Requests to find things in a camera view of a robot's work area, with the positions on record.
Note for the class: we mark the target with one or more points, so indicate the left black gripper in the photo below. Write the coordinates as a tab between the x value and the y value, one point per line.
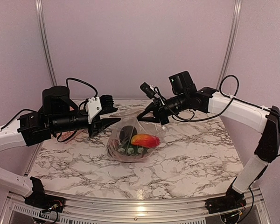
106	122

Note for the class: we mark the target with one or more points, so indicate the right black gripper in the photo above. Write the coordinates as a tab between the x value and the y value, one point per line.
152	107

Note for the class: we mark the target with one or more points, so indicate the clear zip top bag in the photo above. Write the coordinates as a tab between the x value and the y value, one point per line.
129	118

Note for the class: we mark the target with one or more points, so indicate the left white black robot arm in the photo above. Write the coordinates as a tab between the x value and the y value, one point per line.
11	138

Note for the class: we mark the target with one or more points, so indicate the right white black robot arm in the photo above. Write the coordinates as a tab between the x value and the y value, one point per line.
264	120

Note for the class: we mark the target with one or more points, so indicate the dark fake avocado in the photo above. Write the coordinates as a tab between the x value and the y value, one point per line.
126	133

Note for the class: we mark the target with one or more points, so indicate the green fake cucumber slices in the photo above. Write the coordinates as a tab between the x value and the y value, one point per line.
133	150

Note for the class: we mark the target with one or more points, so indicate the pink plastic basket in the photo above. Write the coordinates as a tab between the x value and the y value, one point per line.
67	136

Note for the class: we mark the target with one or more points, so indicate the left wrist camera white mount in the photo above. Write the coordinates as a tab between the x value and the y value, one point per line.
93	106

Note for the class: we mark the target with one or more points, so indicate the front aluminium rail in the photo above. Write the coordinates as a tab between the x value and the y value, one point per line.
91	210

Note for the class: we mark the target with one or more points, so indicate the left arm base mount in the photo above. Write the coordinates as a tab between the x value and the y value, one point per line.
45	202

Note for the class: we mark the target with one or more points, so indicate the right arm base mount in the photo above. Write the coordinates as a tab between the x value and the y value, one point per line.
224	203

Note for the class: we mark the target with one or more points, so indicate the right aluminium frame post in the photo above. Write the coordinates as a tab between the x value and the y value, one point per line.
231	40

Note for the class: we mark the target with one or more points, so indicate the aluminium frame post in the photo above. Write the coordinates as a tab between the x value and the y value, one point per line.
45	43
231	40

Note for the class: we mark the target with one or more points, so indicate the left aluminium frame post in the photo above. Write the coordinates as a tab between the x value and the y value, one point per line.
45	43

